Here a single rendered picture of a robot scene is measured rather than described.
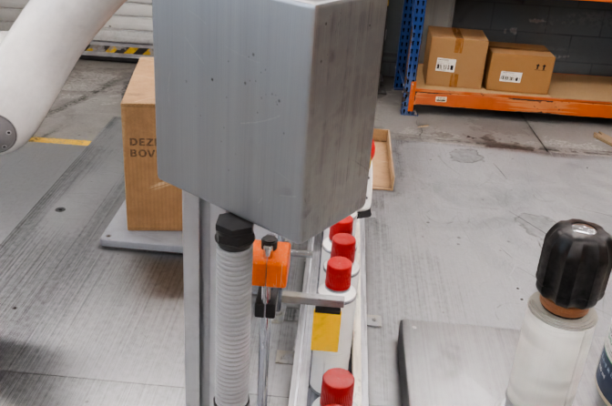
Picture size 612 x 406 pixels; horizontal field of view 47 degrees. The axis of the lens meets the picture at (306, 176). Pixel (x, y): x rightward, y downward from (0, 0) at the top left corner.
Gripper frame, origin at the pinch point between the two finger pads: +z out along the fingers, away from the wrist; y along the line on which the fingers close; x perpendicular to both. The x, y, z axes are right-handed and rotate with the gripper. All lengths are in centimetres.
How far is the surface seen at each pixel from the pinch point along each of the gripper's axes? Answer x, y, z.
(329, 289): -33.2, -1.3, 1.0
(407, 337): -14.5, 11.8, 12.3
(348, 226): -23.1, 0.8, -5.8
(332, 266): -34.3, -1.1, -2.3
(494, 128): 328, 99, -19
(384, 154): 65, 12, -12
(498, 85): 340, 101, -47
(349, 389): -55, 1, 5
